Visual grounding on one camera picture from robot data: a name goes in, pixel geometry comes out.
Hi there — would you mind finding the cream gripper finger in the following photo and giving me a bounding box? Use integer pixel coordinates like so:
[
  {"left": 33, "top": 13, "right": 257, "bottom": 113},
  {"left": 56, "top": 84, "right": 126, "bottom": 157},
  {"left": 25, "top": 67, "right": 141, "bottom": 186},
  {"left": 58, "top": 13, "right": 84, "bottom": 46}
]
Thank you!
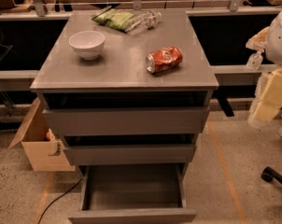
[
  {"left": 247, "top": 98, "right": 280, "bottom": 129},
  {"left": 255, "top": 68, "right": 282, "bottom": 107}
]

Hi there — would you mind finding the red coke can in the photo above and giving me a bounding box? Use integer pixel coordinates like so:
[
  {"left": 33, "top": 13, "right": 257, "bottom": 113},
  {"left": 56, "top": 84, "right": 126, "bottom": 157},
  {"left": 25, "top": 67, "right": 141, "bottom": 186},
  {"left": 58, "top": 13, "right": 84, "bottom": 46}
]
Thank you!
[{"left": 146, "top": 47, "right": 183, "bottom": 74}]

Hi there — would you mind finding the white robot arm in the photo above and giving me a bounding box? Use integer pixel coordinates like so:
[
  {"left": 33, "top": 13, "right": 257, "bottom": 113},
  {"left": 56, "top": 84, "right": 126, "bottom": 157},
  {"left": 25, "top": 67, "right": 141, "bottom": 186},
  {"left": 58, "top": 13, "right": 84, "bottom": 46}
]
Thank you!
[{"left": 246, "top": 10, "right": 282, "bottom": 128}]

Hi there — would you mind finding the grey middle drawer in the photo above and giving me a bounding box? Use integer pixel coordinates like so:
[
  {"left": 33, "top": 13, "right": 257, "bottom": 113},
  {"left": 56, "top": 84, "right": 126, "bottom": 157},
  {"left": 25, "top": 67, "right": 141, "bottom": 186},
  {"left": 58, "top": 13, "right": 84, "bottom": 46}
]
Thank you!
[{"left": 63, "top": 144, "right": 196, "bottom": 165}]

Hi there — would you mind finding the grey drawer cabinet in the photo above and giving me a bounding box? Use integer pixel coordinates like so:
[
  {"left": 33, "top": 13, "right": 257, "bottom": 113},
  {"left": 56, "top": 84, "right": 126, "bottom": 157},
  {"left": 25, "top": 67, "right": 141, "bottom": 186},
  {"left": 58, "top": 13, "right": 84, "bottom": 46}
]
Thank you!
[{"left": 29, "top": 9, "right": 219, "bottom": 224}]

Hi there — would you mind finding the grey open bottom drawer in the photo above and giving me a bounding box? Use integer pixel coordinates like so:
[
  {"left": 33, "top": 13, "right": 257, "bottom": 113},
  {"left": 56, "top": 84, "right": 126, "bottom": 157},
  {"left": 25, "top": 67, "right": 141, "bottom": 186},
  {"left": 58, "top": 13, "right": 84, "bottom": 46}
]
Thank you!
[{"left": 68, "top": 164, "right": 196, "bottom": 224}]

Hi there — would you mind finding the grey top drawer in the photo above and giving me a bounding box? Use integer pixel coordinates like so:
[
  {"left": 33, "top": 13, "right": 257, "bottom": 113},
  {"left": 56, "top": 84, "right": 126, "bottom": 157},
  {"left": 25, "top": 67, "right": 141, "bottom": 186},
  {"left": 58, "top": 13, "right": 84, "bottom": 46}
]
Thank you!
[{"left": 43, "top": 107, "right": 209, "bottom": 136}]

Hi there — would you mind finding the clear hand sanitizer bottle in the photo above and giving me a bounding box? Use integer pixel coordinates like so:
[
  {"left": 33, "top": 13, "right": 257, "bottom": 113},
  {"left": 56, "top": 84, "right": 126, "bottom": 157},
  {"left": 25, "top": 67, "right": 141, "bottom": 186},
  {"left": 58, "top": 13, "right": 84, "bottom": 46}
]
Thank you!
[{"left": 246, "top": 49, "right": 264, "bottom": 71}]

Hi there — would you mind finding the black office chair base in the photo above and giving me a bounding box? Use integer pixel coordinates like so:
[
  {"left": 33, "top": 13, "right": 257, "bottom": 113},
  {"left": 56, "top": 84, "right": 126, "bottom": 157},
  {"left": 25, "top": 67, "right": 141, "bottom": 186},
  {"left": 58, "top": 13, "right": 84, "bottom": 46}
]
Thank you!
[{"left": 261, "top": 167, "right": 282, "bottom": 185}]

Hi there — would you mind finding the clear plastic water bottle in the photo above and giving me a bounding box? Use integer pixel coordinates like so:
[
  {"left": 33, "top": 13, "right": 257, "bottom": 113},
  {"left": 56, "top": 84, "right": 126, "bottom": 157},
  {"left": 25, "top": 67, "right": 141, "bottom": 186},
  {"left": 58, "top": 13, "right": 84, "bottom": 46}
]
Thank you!
[{"left": 125, "top": 11, "right": 162, "bottom": 35}]

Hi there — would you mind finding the green chip bag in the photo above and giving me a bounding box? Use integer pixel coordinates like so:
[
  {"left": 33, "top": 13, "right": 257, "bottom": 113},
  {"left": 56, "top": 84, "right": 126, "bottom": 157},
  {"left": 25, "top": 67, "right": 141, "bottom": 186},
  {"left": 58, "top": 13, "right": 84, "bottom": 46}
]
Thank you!
[{"left": 92, "top": 6, "right": 135, "bottom": 32}]

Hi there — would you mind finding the white bowl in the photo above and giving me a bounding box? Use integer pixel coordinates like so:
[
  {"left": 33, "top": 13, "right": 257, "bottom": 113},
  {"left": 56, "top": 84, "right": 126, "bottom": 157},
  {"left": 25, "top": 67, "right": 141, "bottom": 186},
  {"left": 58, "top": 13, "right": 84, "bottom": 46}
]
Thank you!
[{"left": 69, "top": 31, "right": 106, "bottom": 60}]

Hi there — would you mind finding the cardboard box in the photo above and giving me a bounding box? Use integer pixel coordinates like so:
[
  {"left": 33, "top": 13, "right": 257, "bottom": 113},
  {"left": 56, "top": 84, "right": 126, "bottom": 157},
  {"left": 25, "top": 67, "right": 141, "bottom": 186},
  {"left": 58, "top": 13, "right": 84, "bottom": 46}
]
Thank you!
[{"left": 8, "top": 98, "right": 76, "bottom": 172}]

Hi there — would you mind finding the black floor cable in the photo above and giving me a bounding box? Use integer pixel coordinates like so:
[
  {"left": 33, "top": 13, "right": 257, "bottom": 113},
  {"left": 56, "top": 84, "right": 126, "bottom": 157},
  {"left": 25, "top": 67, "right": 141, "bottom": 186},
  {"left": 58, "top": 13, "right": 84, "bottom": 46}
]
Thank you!
[{"left": 37, "top": 176, "right": 83, "bottom": 224}]

